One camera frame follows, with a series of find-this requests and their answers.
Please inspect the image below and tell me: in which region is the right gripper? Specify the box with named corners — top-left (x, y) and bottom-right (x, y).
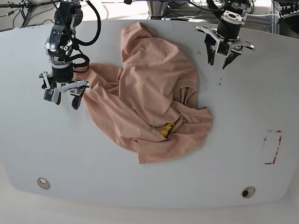
top-left (39, 65), bottom-right (92, 110)

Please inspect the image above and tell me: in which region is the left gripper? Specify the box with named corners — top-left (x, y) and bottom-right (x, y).
top-left (196, 11), bottom-right (255, 69)

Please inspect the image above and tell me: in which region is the peach pink T-shirt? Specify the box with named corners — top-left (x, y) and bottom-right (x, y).
top-left (74, 22), bottom-right (214, 164)

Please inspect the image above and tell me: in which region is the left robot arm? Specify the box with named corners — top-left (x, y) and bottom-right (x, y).
top-left (196, 0), bottom-right (255, 69)

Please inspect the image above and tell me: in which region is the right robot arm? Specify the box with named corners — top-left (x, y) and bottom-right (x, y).
top-left (39, 0), bottom-right (92, 110)

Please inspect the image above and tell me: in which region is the left round table grommet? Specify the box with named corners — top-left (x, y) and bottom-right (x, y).
top-left (37, 177), bottom-right (50, 190)

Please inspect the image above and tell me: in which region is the round table grommet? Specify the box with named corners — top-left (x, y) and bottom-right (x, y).
top-left (241, 186), bottom-right (256, 199)
top-left (37, 177), bottom-right (50, 190)

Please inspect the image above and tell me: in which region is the red tape rectangle marking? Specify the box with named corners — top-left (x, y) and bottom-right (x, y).
top-left (262, 130), bottom-right (283, 165)

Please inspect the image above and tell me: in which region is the black tripod stand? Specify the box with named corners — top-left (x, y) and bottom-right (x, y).
top-left (0, 0), bottom-right (61, 28)

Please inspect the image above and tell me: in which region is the right round table grommet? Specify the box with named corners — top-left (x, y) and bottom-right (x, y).
top-left (241, 186), bottom-right (256, 199)

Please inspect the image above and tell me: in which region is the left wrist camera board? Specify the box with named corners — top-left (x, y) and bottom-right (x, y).
top-left (217, 42), bottom-right (231, 57)

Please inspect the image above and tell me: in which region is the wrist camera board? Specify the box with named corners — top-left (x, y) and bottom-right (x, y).
top-left (43, 89), bottom-right (58, 102)
top-left (217, 42), bottom-right (231, 57)

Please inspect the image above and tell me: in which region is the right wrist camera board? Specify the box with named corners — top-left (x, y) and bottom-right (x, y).
top-left (43, 89), bottom-right (58, 102)

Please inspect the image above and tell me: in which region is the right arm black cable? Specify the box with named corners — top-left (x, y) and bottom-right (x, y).
top-left (70, 0), bottom-right (101, 73)

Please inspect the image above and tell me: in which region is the grey metal centre post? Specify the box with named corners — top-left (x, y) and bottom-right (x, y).
top-left (147, 0), bottom-right (169, 20)

